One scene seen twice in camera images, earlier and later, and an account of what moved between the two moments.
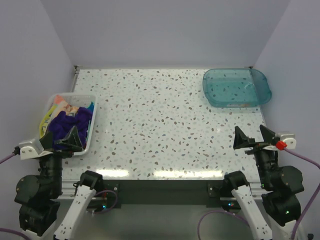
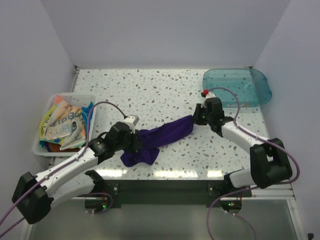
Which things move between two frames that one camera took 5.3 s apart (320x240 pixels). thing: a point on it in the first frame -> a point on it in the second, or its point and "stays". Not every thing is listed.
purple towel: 61,127 -> 150,139
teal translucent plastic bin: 235,87 stays
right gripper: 267,135 -> 196,117
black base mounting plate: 208,192 stays
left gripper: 71,142 -> 136,141
